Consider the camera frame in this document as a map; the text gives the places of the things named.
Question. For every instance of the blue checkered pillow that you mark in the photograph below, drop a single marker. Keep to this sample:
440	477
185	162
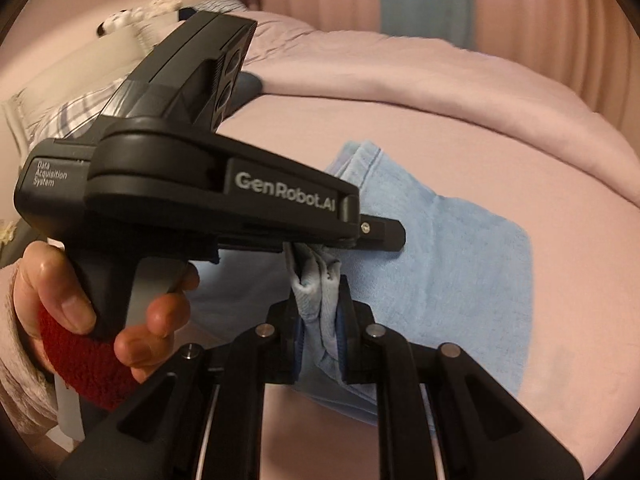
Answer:
222	5

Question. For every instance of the pink duvet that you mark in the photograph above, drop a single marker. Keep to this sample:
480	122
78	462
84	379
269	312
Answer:
400	75

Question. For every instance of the person's left forearm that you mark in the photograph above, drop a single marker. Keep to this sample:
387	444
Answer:
20	390

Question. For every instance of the dark grey folded cloth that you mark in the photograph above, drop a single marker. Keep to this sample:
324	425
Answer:
248	87

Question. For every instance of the beige headboard cushion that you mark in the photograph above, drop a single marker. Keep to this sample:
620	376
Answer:
75	55

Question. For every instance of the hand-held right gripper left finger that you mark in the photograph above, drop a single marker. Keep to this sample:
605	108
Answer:
298	352

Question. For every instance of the person's left hand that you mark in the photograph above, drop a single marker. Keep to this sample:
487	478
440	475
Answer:
55	285

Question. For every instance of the light blue denim pants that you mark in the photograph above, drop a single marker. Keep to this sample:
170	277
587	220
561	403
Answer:
450	270

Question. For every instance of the white plush toy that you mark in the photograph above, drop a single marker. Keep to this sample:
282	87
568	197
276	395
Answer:
119	22
162	5

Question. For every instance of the grey plaid pillow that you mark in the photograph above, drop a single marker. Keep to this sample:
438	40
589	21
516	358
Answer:
75	110

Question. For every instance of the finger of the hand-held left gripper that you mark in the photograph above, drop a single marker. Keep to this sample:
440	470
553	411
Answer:
382	232

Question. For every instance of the teal curtain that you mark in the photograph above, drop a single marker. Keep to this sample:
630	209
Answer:
457	0

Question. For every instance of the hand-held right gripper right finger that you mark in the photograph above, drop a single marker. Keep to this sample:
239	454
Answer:
342	342

